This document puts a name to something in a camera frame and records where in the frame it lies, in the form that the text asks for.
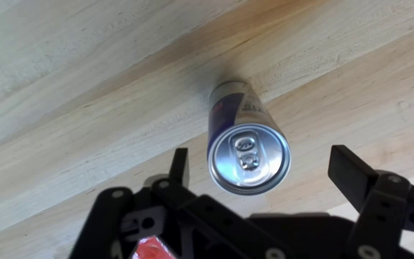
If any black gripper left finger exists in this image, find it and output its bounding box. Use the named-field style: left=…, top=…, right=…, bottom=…
left=68, top=147, right=284, bottom=259

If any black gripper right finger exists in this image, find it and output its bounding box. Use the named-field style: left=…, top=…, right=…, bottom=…
left=326, top=144, right=414, bottom=259

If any blue silver energy drink can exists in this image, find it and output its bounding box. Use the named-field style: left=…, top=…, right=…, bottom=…
left=205, top=78, right=293, bottom=197

